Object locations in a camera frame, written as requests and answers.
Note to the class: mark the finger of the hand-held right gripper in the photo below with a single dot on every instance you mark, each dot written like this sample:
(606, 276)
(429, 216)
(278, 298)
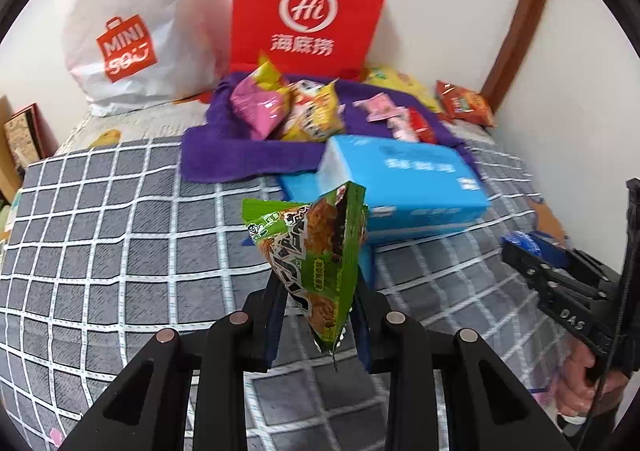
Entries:
(525, 263)
(555, 253)

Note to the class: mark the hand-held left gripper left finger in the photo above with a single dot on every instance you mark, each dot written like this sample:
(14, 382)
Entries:
(274, 336)

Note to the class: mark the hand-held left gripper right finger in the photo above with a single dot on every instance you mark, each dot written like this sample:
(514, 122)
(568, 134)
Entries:
(367, 346)

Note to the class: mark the blue snack packet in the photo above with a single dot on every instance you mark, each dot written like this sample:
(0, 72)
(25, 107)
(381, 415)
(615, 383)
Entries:
(525, 241)

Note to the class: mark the green snack bag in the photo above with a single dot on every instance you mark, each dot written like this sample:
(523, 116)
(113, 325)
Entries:
(310, 256)

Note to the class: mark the red snack packet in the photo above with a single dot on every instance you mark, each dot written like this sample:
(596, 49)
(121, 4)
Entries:
(425, 126)

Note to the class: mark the small pink patterned packet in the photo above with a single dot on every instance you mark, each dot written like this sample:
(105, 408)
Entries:
(402, 128)

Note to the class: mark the large pink snack packet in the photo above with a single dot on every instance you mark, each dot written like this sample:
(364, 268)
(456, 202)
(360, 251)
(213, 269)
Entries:
(380, 106)

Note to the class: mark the pink yellow pyramid snack bag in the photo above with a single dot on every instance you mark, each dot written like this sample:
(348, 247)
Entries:
(257, 111)

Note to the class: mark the person's right hand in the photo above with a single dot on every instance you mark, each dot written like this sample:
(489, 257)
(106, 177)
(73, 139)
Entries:
(575, 386)

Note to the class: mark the blue tissue pack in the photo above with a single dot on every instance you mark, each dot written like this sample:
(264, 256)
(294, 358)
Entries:
(410, 166)

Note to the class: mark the orange chip bag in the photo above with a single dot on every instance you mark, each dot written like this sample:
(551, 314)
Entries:
(465, 103)

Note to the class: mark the grey checkered blanket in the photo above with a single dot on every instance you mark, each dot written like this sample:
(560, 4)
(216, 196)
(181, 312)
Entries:
(125, 231)

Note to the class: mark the purple towel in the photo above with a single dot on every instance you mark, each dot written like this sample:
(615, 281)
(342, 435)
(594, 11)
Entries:
(225, 156)

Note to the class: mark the yellow chip bag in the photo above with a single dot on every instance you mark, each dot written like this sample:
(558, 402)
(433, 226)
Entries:
(400, 81)

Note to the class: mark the patterned box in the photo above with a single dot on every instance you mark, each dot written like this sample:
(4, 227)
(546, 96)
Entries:
(22, 131)

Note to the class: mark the red paper bag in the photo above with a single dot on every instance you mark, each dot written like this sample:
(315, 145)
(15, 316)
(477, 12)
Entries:
(260, 6)

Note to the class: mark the wooden door frame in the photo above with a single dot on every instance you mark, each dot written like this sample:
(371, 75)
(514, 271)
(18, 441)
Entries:
(530, 6)

